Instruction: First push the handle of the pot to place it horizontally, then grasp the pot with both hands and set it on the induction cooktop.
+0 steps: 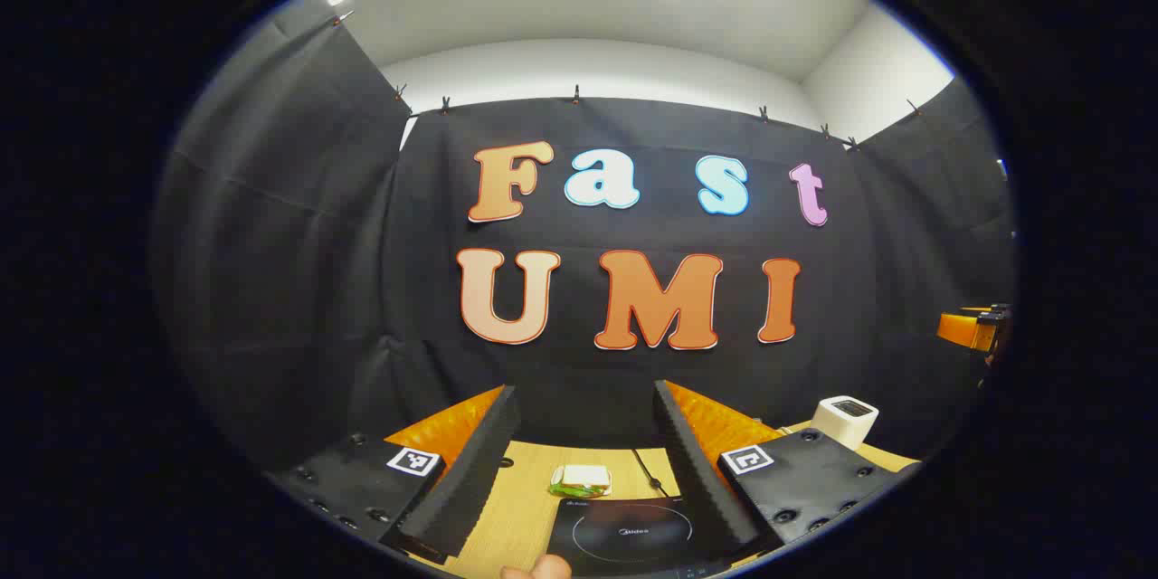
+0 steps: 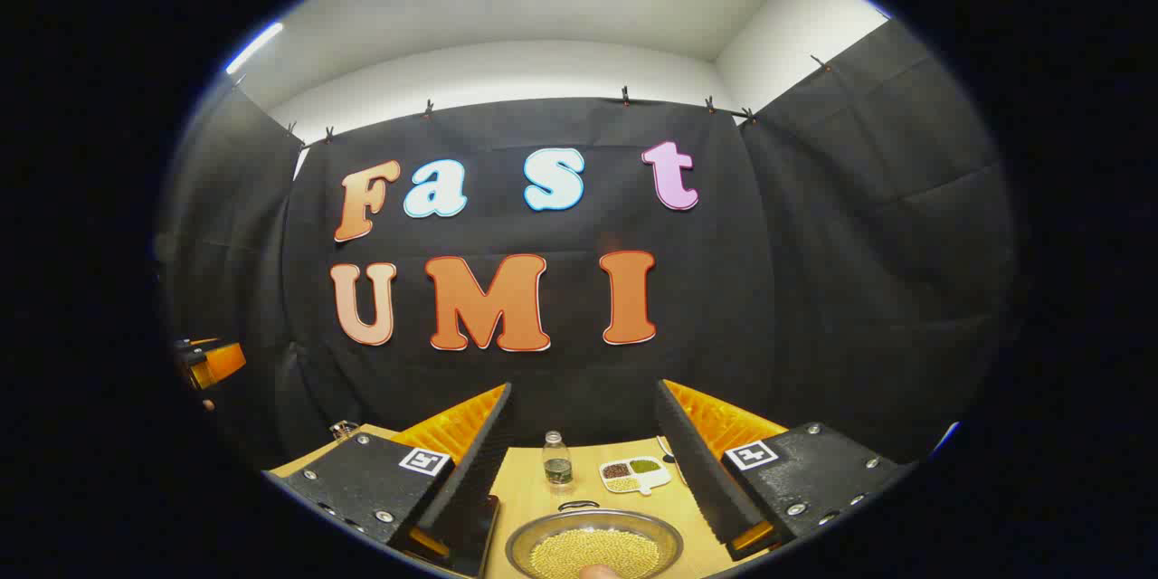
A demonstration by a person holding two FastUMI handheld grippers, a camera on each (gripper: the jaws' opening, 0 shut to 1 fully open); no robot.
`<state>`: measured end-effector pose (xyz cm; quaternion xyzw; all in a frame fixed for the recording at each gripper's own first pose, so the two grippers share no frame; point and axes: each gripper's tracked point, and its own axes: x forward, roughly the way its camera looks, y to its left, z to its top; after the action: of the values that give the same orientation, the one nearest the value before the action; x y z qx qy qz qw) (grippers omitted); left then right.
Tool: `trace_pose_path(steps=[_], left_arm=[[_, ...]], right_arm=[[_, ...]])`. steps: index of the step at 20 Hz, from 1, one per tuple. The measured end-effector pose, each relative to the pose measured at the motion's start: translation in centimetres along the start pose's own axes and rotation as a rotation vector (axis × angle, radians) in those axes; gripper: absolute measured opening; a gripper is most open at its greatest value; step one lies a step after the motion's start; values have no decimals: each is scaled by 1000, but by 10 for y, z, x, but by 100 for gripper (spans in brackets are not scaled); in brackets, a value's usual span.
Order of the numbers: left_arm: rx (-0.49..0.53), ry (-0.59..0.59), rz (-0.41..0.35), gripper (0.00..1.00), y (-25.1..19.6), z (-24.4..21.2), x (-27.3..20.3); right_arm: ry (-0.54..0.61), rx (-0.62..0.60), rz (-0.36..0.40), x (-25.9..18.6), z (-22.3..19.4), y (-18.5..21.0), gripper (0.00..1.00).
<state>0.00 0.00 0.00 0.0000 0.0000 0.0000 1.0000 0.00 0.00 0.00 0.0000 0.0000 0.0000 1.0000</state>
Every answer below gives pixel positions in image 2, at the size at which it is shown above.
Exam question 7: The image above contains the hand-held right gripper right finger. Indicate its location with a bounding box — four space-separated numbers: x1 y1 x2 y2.
653 378 913 562

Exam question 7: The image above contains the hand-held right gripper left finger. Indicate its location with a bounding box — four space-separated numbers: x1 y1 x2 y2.
262 383 514 562

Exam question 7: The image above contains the steel pot with black handle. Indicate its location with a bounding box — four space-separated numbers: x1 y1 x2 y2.
505 499 685 579

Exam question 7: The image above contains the pile of soybeans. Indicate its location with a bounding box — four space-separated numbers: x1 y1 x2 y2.
529 529 661 579

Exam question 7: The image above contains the white divided bean dish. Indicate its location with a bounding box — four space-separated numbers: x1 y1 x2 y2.
599 456 672 497

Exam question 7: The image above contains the clear plastic water bottle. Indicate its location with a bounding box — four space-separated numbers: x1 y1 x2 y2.
543 431 574 486

